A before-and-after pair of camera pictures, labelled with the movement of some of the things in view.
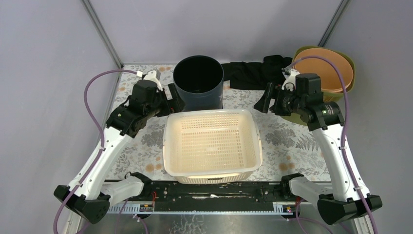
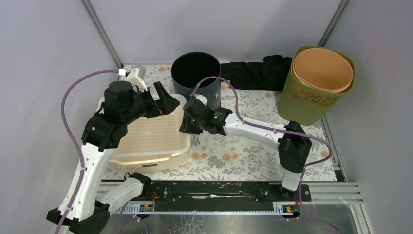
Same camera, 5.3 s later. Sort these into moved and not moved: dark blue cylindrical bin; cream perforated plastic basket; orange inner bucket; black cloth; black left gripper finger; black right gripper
Moved: cream perforated plastic basket; black left gripper finger; black right gripper
Not moved: black cloth; dark blue cylindrical bin; orange inner bucket
